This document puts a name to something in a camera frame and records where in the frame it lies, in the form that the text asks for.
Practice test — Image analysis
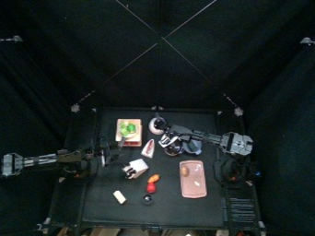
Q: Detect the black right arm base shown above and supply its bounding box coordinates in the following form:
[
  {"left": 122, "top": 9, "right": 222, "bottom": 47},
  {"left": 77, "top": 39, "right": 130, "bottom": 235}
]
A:
[{"left": 212, "top": 153, "right": 258, "bottom": 189}]

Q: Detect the white round cup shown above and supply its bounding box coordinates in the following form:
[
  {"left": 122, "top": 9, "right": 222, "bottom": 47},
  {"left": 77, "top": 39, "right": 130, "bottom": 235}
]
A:
[{"left": 148, "top": 116, "right": 166, "bottom": 136}]

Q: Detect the dark toy pot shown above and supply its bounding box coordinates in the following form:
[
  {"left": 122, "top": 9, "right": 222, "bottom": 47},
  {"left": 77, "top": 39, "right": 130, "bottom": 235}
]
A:
[{"left": 162, "top": 139, "right": 185, "bottom": 157}]

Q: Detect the blue grey toy pot lid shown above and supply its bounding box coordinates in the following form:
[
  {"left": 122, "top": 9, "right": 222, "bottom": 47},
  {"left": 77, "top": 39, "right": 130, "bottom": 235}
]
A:
[{"left": 181, "top": 138, "right": 204, "bottom": 156}]

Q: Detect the green book with red item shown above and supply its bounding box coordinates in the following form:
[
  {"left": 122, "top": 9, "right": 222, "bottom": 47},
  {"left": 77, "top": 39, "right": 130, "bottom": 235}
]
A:
[{"left": 114, "top": 118, "right": 142, "bottom": 148}]

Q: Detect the green toy lettuce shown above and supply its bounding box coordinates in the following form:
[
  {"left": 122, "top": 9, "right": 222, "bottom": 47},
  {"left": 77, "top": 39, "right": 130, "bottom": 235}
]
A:
[{"left": 117, "top": 121, "right": 137, "bottom": 138}]

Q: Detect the cream toy butter block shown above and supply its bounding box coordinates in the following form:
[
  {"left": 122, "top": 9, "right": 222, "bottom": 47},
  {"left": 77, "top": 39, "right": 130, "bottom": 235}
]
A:
[{"left": 112, "top": 190, "right": 128, "bottom": 206}]

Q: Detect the red toy pepper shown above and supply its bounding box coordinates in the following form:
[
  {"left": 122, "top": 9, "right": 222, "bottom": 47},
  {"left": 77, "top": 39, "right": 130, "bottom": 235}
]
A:
[{"left": 145, "top": 182, "right": 157, "bottom": 195}]

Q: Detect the pink plastic tray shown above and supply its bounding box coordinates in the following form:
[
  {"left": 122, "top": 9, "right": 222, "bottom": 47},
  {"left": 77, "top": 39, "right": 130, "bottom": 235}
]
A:
[{"left": 178, "top": 159, "right": 208, "bottom": 199}]

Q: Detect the small dark toy cup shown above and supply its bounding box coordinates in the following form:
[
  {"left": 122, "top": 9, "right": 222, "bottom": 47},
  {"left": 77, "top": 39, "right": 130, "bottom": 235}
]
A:
[{"left": 141, "top": 193, "right": 154, "bottom": 206}]

